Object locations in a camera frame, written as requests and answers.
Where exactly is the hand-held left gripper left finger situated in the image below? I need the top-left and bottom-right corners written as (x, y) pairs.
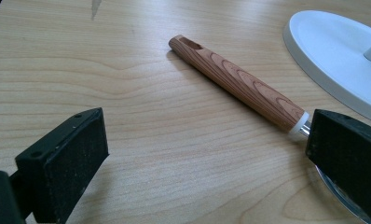
top-left (15, 107), bottom-right (109, 224)

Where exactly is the wooden-handled metal ladle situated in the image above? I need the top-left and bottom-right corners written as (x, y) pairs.
top-left (168, 35), bottom-right (371, 224)

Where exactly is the white utensil rack stand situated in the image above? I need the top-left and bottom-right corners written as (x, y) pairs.
top-left (282, 9), bottom-right (371, 125)

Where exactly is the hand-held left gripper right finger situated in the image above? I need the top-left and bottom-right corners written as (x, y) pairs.
top-left (305, 108), bottom-right (371, 224)

